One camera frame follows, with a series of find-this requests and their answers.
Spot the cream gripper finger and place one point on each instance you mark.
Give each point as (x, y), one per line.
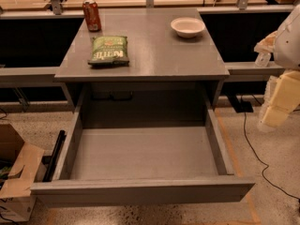
(281, 97)
(266, 45)

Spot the green jalapeno chip bag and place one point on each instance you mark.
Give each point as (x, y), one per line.
(109, 50)

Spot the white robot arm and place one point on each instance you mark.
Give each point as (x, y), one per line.
(287, 43)

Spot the open grey top drawer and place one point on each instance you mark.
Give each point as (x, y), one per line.
(143, 147)

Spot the black floor power box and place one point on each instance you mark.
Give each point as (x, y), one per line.
(239, 105)

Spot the white bowl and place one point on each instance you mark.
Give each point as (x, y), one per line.
(187, 27)

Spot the grey cabinet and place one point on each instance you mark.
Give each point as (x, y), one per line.
(170, 83)

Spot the red soda can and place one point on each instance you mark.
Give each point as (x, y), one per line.
(91, 15)

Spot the cardboard box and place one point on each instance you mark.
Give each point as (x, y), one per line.
(20, 162)

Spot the black drawer slide rail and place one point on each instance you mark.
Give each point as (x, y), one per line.
(50, 161)

